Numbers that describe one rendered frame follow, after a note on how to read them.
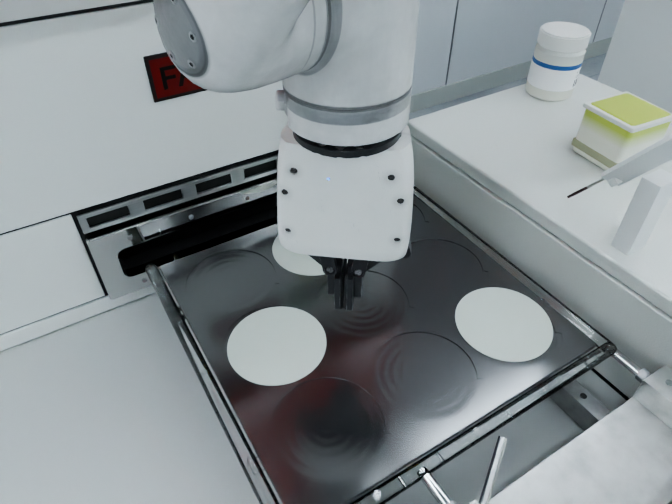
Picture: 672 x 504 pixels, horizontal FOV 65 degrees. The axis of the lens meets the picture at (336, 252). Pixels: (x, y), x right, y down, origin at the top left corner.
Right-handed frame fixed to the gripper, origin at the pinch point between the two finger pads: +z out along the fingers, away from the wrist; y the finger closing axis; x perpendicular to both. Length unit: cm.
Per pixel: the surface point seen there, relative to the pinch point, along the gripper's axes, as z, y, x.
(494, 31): 65, 46, 265
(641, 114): -3.7, 31.3, 28.8
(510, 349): 9.6, 16.4, 2.5
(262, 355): 9.4, -8.0, -1.8
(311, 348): 9.4, -3.4, -0.3
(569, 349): 9.6, 22.3, 3.3
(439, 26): 56, 16, 240
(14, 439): 17.3, -33.0, -10.0
